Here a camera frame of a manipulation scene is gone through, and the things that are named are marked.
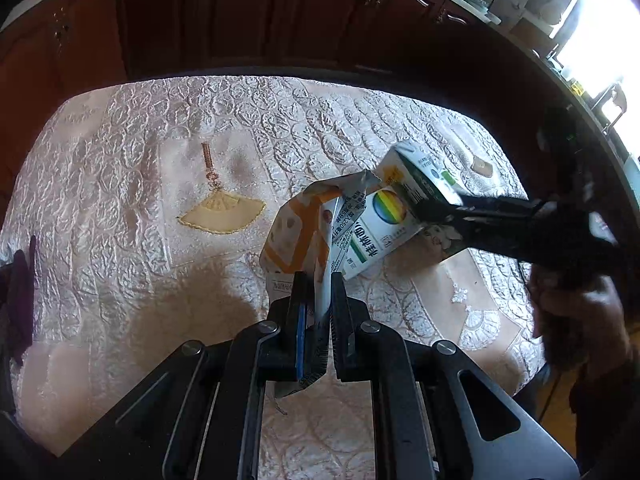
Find white green milk carton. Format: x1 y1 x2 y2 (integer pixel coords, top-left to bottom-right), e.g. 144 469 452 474
340 141 464 280

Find orange white snack wrapper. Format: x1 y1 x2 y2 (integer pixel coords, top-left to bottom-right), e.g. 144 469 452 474
259 169 384 399

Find kitchen sink faucet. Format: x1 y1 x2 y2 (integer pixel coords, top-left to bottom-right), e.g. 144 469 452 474
590 82 628 133

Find person's right hand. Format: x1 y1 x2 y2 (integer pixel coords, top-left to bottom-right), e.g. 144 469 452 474
528 266 632 379

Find pink embroidered tablecloth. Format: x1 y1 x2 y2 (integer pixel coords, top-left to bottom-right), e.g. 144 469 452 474
1 76 544 479

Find dark wood lower cabinets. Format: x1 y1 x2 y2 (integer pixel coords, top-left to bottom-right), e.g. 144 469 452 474
0 0 640 201

